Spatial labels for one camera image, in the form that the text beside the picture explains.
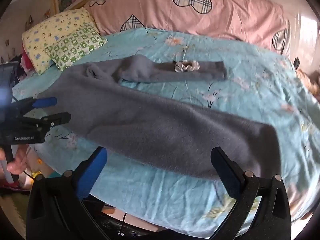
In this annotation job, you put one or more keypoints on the person's left hand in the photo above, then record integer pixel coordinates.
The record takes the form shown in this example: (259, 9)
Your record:
(18, 162)

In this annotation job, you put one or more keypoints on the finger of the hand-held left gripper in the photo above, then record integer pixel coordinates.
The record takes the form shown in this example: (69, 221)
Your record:
(43, 102)
(55, 120)

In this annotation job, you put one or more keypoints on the yellow patterned pillow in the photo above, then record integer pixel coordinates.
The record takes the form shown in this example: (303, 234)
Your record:
(47, 33)

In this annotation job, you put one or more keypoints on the small black object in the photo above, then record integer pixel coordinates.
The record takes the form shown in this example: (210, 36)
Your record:
(296, 63)

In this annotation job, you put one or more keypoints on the green checked pillow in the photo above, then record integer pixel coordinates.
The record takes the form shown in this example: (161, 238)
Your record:
(75, 46)

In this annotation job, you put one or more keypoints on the grey fleece pants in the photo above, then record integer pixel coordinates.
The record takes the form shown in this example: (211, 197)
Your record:
(150, 125)

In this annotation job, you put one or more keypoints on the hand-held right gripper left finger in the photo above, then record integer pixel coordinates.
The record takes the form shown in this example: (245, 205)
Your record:
(91, 172)

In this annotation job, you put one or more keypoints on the pink quilt with plaid hearts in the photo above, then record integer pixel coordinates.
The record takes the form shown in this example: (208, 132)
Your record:
(232, 17)

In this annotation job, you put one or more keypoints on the light blue floral bedsheet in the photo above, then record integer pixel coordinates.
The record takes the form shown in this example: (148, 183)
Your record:
(250, 100)

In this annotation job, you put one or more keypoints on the tan fluffy object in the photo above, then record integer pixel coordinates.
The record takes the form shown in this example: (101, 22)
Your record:
(310, 82)

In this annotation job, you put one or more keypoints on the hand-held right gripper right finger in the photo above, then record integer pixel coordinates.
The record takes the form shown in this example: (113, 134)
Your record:
(228, 177)

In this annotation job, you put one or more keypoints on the red cloth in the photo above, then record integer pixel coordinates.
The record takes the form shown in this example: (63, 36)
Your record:
(27, 61)

